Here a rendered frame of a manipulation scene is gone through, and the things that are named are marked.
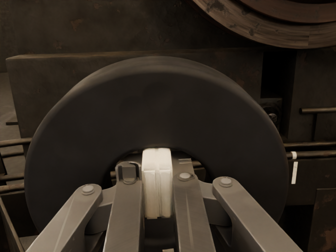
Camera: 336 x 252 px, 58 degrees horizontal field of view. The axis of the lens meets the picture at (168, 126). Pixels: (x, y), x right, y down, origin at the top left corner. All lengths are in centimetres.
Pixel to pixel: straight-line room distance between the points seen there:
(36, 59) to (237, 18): 34
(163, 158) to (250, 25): 33
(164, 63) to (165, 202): 7
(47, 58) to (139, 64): 43
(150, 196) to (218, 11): 34
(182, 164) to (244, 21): 32
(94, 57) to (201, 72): 41
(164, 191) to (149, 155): 2
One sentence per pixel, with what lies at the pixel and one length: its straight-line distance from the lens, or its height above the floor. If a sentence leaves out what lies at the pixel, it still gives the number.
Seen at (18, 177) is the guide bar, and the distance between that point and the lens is 62.
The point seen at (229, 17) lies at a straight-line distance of 45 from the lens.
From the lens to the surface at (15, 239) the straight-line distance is 36.
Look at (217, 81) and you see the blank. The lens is 15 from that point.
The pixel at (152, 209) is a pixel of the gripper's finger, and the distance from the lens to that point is 16.
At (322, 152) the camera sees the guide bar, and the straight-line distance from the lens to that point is 56.
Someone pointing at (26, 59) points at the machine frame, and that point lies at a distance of 59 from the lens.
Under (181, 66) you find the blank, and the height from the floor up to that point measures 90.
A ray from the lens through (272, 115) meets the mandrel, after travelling 62.
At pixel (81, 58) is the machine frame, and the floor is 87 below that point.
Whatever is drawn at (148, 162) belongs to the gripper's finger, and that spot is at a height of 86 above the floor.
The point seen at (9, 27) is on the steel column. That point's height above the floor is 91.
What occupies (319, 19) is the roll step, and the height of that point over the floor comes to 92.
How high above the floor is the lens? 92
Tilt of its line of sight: 19 degrees down
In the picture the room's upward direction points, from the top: 2 degrees counter-clockwise
